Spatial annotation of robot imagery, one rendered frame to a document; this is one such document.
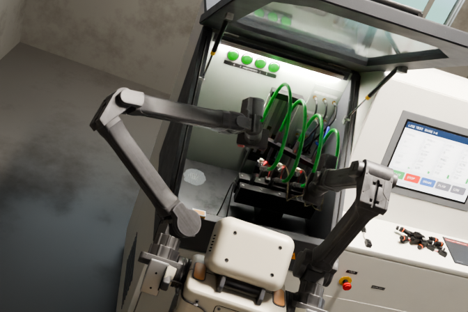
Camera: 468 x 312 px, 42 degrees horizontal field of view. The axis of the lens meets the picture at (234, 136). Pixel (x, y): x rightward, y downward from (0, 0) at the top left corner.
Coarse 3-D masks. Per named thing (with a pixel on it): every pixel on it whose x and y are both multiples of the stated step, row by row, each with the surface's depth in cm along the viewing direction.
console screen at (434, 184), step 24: (408, 120) 244; (432, 120) 245; (408, 144) 247; (432, 144) 249; (456, 144) 250; (408, 168) 251; (432, 168) 253; (456, 168) 254; (408, 192) 255; (432, 192) 257; (456, 192) 258
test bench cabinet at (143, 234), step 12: (156, 168) 274; (144, 204) 283; (144, 216) 272; (144, 228) 261; (132, 240) 293; (144, 240) 251; (132, 252) 279; (132, 264) 269; (144, 264) 234; (120, 276) 303; (132, 276) 259; (120, 288) 290; (132, 288) 249; (120, 300) 278; (132, 300) 244
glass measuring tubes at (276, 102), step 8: (272, 88) 255; (280, 96) 255; (296, 96) 257; (272, 104) 258; (280, 104) 258; (272, 112) 262; (280, 112) 262; (264, 120) 261; (272, 120) 262; (280, 120) 262; (264, 128) 266; (272, 128) 266; (272, 136) 266; (280, 136) 267; (256, 152) 271; (264, 152) 272; (272, 152) 272; (256, 160) 272; (272, 160) 272
